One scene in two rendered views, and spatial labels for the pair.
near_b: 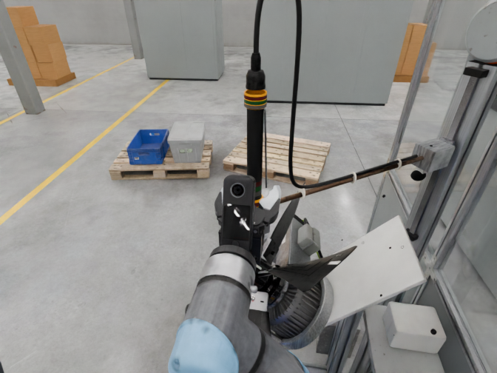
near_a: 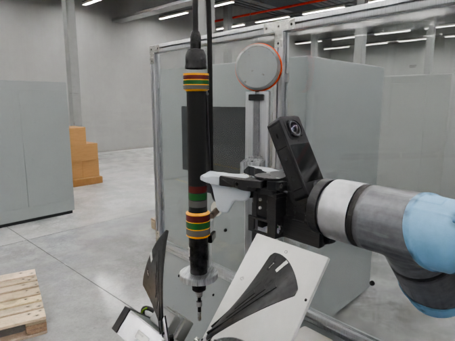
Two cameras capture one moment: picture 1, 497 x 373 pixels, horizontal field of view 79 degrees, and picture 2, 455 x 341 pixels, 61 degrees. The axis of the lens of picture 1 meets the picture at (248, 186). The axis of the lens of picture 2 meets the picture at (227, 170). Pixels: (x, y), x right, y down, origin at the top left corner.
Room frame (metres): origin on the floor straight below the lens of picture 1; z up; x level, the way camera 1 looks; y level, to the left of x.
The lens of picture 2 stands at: (0.10, 0.48, 1.77)
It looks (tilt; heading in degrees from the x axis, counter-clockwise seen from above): 10 degrees down; 309
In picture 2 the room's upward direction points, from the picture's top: straight up
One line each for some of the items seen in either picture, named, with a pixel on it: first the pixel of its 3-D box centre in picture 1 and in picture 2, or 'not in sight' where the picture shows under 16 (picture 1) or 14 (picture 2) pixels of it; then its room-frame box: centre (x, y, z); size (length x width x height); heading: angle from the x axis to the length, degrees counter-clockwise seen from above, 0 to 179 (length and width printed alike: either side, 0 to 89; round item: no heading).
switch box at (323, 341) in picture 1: (336, 331); not in sight; (0.73, -0.38, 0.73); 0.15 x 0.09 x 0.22; 81
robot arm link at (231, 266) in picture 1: (229, 280); (347, 210); (0.28, 0.03, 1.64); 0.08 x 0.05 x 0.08; 80
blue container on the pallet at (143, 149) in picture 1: (150, 146); not in sight; (3.51, 1.27, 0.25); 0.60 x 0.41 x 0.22; 2
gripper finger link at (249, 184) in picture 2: (228, 208); (249, 182); (0.42, 0.04, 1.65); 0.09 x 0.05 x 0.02; 11
